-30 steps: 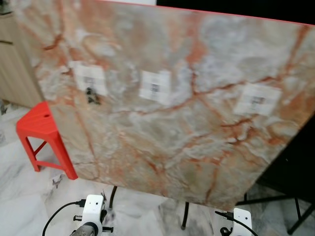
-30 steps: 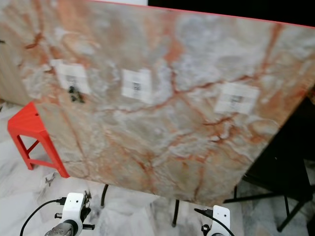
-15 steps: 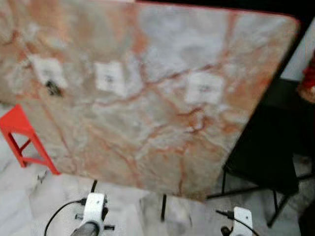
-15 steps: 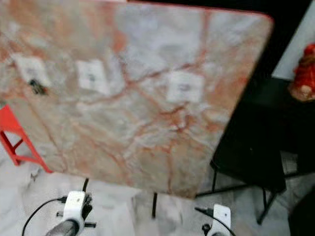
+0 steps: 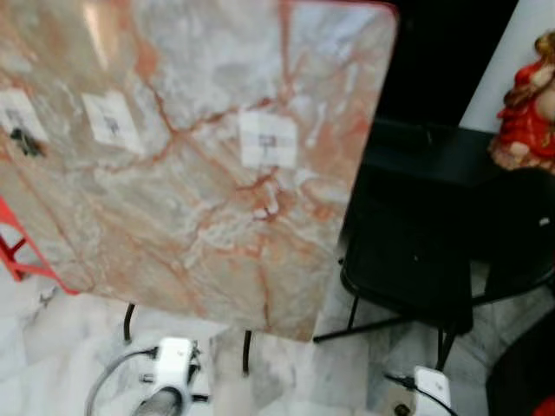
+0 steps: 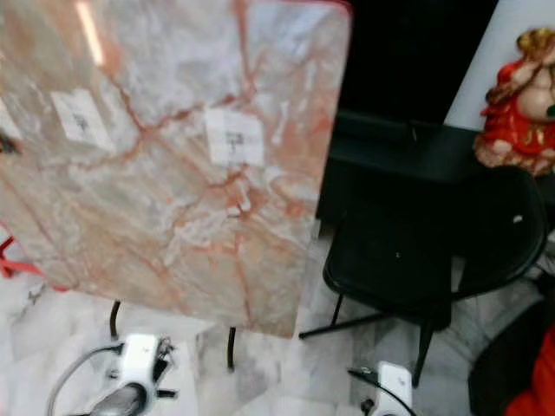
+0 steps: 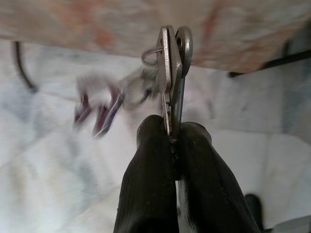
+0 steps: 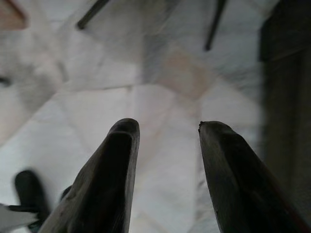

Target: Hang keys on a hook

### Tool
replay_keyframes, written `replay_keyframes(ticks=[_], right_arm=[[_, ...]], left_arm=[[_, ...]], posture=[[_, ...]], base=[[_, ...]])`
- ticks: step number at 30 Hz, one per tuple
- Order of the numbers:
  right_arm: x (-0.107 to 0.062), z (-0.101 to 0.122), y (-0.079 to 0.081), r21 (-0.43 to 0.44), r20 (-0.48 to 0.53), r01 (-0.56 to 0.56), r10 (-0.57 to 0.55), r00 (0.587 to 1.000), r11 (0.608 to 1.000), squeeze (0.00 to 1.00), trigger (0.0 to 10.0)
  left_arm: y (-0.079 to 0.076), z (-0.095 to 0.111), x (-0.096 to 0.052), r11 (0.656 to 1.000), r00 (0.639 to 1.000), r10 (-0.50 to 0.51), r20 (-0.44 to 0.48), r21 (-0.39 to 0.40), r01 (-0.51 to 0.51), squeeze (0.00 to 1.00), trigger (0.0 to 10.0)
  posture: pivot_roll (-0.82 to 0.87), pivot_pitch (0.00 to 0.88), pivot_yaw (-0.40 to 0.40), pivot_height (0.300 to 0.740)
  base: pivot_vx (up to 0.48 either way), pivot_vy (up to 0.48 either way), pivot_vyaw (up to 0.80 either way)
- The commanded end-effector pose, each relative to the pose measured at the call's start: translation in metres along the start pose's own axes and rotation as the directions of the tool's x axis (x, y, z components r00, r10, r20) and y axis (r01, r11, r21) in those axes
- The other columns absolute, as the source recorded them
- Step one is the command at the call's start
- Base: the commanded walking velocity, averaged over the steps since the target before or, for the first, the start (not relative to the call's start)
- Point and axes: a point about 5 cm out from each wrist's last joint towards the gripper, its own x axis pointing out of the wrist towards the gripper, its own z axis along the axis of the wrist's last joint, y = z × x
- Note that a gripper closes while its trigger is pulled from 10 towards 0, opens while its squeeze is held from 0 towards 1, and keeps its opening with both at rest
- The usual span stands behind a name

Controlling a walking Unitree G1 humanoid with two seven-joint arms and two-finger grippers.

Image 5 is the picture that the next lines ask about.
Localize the black metal table leg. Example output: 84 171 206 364
122 302 137 344
241 328 253 376

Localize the marble pattern folding table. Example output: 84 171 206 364
0 0 401 342

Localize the red plastic stool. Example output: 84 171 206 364
0 197 80 296

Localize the black folding chair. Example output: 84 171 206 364
313 163 555 371

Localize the metal key bunch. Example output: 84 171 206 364
8 127 47 159

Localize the red robed figurine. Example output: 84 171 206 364
489 29 555 173

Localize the black low cabinet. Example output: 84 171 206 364
371 116 523 179

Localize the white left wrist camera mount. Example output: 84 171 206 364
151 337 199 393

